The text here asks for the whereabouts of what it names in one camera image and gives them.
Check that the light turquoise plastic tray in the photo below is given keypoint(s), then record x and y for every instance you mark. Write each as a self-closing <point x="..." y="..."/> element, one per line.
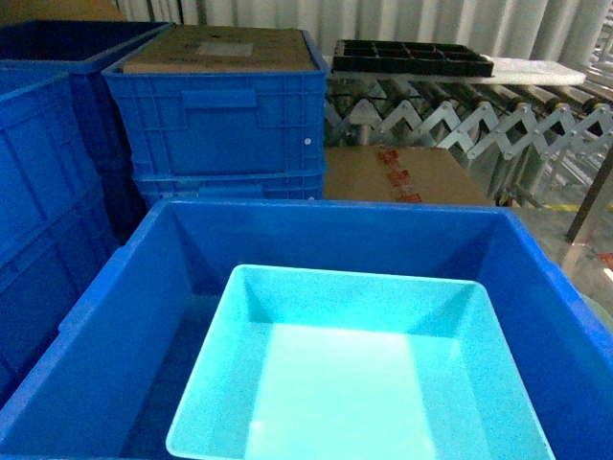
<point x="317" y="364"/>

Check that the blue crate under cardboard crate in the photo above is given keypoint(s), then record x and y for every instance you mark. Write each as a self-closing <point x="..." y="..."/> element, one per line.
<point x="307" y="184"/>

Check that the brown cardboard box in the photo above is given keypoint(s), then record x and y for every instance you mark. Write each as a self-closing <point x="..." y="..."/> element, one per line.
<point x="399" y="175"/>

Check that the blue crate with cardboard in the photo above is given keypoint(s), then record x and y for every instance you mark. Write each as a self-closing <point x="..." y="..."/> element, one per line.
<point x="188" y="124"/>

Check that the black compartment tray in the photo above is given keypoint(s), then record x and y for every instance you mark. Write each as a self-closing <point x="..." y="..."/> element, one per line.
<point x="412" y="58"/>

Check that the cardboard sheet in crate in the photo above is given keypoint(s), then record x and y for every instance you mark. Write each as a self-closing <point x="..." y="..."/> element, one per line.
<point x="219" y="49"/>

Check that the expandable roller conveyor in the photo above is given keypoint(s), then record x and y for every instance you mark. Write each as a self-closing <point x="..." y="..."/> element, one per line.
<point x="527" y="145"/>

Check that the tall blue crate left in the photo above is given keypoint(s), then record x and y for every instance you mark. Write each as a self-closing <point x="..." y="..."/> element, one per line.
<point x="55" y="233"/>

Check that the large open blue crate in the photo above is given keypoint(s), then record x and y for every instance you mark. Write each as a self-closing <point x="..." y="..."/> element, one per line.
<point x="110" y="383"/>

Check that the white foam sheet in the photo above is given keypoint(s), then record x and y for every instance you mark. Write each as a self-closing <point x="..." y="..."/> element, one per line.
<point x="519" y="71"/>

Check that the dark blue crate rear left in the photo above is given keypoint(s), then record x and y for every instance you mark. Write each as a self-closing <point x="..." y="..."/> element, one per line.
<point x="82" y="49"/>

